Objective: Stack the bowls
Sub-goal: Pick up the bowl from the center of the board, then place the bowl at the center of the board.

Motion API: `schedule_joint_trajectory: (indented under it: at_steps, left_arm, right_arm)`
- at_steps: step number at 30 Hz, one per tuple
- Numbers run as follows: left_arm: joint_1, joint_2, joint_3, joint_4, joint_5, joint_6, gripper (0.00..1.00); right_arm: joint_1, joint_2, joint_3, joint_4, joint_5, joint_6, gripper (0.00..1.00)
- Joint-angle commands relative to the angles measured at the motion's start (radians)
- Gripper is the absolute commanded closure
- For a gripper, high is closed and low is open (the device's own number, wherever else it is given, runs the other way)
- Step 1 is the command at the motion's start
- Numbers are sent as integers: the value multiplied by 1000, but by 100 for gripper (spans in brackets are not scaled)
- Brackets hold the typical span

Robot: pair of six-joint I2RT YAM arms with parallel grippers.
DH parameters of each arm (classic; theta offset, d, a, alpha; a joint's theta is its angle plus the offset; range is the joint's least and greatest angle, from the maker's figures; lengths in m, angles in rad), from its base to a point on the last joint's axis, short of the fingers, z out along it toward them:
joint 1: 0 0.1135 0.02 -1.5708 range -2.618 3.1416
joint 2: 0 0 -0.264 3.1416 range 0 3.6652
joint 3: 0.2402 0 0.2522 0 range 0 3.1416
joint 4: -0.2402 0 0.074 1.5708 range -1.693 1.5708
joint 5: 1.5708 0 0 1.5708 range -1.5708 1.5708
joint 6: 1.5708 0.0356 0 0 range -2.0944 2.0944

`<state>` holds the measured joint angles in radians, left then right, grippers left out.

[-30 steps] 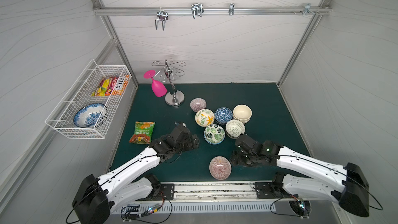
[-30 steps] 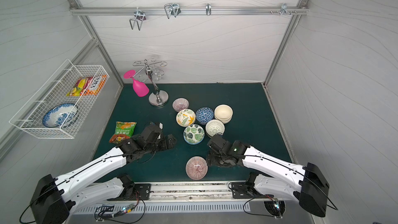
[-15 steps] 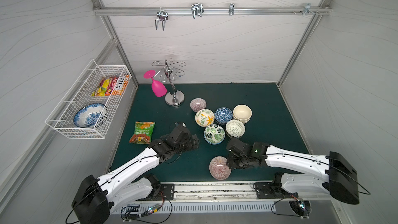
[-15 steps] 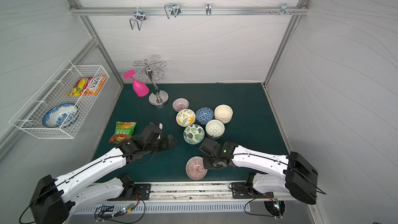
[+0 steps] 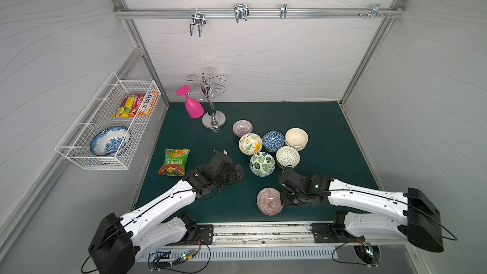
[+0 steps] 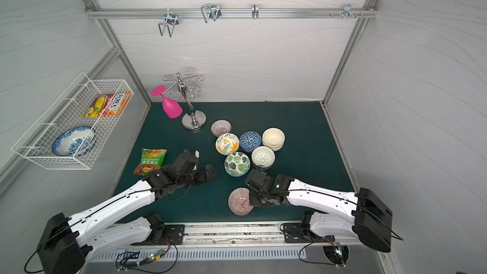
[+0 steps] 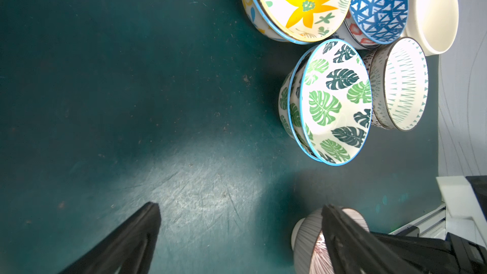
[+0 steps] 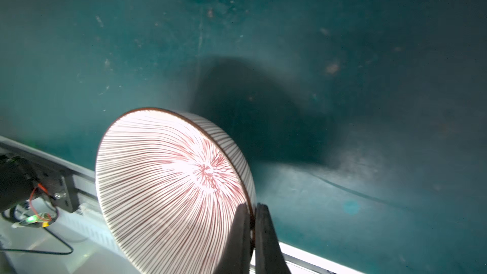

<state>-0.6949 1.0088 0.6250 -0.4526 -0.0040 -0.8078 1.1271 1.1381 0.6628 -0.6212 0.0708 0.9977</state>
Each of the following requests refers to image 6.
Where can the pink striped bowl front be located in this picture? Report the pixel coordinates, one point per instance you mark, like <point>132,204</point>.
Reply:
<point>239,202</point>

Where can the single metal hook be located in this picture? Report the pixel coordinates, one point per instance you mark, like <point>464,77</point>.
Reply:
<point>255,11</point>

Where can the yellow leaf pattern bowl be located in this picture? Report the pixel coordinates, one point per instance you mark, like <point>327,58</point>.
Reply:
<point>227,143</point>

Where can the red lattice pattern bowl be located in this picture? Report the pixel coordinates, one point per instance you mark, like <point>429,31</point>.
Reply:
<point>262,168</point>

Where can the green lattice pattern bowl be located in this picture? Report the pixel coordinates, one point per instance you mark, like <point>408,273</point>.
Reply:
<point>263,156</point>

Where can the green leaf bowl front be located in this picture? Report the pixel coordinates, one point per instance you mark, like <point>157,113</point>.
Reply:
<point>237,162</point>

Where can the pink plastic wine glass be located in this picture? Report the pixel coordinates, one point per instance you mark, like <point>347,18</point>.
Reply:
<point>170,107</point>

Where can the colourful snack packet in basket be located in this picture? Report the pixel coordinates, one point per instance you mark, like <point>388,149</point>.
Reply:
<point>109,105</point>

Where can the double metal hook left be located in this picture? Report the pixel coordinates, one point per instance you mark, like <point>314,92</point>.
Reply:
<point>167,26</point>

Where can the green table mat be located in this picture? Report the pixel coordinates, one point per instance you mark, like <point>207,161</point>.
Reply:
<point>309,154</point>

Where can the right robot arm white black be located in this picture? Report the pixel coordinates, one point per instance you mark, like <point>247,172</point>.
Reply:
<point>359,215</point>

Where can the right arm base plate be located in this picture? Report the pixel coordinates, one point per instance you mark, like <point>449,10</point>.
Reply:
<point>301,233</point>

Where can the green leaf bowl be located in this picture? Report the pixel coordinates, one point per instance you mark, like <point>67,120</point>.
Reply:
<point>236,175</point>
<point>237,162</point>

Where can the cream bowl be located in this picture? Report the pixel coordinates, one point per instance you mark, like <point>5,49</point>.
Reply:
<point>273,137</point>
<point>276,148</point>

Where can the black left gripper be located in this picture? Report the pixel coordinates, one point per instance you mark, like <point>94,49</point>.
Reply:
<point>201,174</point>

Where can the double metal hook middle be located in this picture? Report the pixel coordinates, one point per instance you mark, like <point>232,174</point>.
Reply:
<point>210,12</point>

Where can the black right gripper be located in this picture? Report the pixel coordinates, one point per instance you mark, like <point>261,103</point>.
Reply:
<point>254,196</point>

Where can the green snack packet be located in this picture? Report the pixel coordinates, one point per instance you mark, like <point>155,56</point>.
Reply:
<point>151,160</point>

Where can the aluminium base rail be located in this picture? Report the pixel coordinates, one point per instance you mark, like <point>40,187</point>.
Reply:
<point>236,234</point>

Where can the blue floral bowl in basket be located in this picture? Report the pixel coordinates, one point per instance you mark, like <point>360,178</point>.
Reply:
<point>75,142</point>

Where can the chrome glass holder stand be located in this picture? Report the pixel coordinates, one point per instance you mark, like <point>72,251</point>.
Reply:
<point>185,86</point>

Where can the aluminium top rail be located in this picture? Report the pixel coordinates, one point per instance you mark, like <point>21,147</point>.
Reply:
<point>228,13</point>

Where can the white wire wall basket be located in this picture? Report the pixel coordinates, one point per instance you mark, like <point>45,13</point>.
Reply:
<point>64,114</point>

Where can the blue triangle pattern bowl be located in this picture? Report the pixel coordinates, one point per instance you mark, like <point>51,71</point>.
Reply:
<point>250,140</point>

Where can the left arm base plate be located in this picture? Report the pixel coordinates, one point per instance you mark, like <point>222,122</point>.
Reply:
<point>173,234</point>

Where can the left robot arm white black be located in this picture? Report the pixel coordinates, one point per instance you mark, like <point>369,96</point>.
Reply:
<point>69,242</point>

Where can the double metal hook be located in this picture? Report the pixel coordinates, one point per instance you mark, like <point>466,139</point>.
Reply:
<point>210,12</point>
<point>167,26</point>

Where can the pink striped bowl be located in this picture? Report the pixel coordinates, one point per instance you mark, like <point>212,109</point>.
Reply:
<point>239,202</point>
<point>221,127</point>

